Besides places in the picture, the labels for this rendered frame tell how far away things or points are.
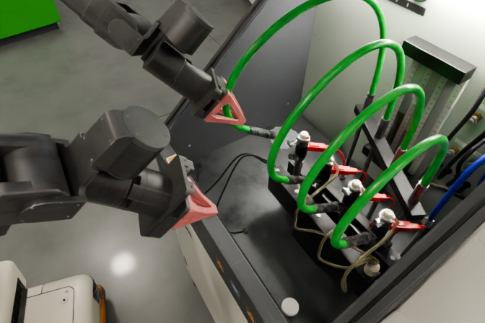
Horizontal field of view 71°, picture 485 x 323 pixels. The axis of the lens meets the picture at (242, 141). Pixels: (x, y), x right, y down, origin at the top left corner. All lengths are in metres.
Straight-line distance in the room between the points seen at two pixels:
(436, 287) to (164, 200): 0.48
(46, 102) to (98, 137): 2.65
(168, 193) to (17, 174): 0.16
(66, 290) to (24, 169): 1.28
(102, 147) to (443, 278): 0.56
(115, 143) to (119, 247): 1.64
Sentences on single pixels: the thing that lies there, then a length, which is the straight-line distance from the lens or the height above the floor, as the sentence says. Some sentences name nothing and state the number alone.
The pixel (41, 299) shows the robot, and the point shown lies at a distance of 1.65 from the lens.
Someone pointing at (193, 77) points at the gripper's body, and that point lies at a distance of 0.58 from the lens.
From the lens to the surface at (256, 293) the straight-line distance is 0.76.
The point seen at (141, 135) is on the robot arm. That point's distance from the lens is 0.35.
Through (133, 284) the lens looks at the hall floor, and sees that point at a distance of 1.85.
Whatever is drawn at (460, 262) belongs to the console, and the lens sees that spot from 0.65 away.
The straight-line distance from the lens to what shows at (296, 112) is 0.54.
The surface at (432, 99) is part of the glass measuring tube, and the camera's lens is 0.87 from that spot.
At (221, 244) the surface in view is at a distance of 0.80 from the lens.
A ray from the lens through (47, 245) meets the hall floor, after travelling 2.12.
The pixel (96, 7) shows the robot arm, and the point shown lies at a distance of 0.61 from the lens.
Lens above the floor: 1.66
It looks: 46 degrees down
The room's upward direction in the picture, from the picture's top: straight up
